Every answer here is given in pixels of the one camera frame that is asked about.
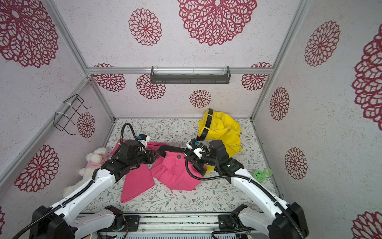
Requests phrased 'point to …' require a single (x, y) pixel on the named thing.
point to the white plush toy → (95, 159)
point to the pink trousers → (174, 171)
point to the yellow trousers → (223, 129)
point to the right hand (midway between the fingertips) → (188, 151)
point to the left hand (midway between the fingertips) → (157, 153)
